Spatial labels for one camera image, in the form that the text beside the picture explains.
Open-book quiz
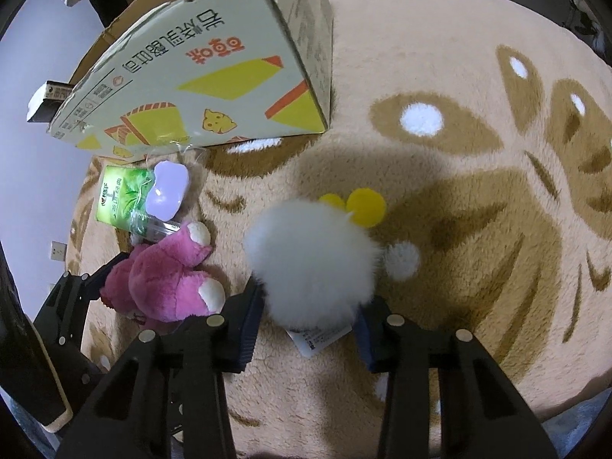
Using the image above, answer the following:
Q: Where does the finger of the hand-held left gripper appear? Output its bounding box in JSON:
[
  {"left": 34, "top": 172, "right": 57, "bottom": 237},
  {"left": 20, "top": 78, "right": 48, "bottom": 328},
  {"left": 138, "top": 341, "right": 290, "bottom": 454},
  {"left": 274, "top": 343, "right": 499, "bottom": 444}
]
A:
[
  {"left": 57, "top": 252, "right": 131, "bottom": 307},
  {"left": 33, "top": 296, "right": 116, "bottom": 379}
]

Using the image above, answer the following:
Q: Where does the blue grey cloth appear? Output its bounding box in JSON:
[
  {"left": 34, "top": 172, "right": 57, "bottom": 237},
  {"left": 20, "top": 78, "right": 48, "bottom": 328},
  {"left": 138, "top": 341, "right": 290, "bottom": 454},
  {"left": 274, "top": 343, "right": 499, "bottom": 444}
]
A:
[
  {"left": 542, "top": 409, "right": 604, "bottom": 459},
  {"left": 2, "top": 389, "right": 60, "bottom": 459}
]

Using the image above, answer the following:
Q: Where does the pink plush bear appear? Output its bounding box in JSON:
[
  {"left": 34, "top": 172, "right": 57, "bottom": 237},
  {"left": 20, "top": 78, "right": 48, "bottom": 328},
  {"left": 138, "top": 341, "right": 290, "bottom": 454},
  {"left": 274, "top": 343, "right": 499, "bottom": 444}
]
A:
[{"left": 99, "top": 222, "right": 227, "bottom": 324}]

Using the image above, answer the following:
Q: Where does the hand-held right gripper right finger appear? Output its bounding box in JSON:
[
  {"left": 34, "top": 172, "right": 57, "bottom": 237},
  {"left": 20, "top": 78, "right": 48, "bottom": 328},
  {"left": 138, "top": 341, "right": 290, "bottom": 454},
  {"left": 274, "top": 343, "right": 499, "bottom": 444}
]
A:
[{"left": 353, "top": 294, "right": 560, "bottom": 459}]

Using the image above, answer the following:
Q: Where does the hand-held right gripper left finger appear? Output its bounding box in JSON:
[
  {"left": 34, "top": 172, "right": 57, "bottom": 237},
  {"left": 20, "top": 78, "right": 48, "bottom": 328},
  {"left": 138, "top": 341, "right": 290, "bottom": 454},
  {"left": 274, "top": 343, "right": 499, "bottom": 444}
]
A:
[{"left": 56, "top": 283, "right": 267, "bottom": 459}]

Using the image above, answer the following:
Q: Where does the black and white box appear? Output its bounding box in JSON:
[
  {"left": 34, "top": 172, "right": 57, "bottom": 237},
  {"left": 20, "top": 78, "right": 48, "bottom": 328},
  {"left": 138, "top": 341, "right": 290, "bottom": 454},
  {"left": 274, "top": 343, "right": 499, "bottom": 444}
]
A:
[{"left": 26, "top": 81, "right": 75, "bottom": 124}]

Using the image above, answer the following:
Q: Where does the green packet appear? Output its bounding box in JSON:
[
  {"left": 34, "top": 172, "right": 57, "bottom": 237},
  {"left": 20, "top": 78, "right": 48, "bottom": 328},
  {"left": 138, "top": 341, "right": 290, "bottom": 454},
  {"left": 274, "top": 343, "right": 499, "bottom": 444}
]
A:
[{"left": 96, "top": 164, "right": 160, "bottom": 231}]

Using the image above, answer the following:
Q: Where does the white fluffy plush toy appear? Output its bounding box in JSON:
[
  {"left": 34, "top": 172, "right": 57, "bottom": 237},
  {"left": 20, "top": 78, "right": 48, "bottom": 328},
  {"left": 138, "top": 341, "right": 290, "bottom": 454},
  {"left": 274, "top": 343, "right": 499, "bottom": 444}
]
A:
[{"left": 243, "top": 192, "right": 422, "bottom": 359}]

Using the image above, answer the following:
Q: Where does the printed cardboard box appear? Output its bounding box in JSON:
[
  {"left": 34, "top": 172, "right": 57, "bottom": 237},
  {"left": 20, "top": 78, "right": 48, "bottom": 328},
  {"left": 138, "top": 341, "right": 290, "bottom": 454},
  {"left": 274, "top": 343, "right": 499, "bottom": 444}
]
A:
[{"left": 47, "top": 0, "right": 334, "bottom": 160}]

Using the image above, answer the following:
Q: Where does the dark hanging coat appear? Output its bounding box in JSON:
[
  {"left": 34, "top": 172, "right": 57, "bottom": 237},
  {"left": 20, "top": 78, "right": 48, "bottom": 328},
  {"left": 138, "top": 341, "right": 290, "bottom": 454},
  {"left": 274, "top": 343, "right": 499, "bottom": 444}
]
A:
[{"left": 88, "top": 0, "right": 140, "bottom": 29}]

